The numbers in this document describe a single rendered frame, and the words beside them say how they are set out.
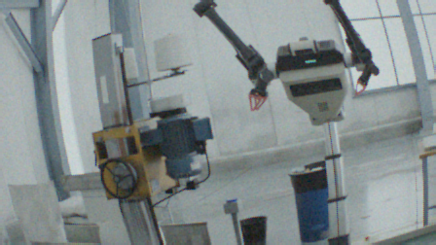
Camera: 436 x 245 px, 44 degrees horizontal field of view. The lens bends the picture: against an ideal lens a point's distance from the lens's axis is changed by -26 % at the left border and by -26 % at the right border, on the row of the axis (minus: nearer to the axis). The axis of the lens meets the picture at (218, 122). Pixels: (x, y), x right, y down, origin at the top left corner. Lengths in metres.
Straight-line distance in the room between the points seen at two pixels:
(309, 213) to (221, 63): 6.51
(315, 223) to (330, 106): 1.99
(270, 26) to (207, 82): 1.47
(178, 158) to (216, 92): 8.76
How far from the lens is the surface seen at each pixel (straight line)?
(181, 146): 2.80
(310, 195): 5.26
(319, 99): 3.46
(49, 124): 9.05
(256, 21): 11.33
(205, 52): 11.58
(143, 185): 2.83
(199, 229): 3.62
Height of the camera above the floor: 1.42
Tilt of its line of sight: 3 degrees down
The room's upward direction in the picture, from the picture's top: 11 degrees counter-clockwise
